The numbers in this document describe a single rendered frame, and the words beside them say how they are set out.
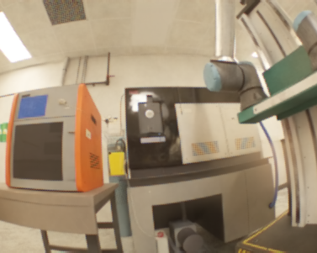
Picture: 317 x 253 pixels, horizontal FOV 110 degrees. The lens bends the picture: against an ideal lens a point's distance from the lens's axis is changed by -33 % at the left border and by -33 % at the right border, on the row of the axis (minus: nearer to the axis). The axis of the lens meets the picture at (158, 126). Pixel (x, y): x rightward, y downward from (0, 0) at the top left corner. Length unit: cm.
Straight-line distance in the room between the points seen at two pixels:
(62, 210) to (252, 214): 132
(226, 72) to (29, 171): 96
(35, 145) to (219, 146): 121
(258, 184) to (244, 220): 32
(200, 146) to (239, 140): 38
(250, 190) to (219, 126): 59
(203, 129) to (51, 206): 113
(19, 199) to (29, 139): 24
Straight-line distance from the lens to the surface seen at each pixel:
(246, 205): 142
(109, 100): 257
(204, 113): 136
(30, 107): 77
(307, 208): 106
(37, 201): 58
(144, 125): 122
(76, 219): 53
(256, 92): 90
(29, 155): 71
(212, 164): 133
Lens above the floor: 77
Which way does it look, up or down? 16 degrees up
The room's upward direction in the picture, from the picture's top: 6 degrees counter-clockwise
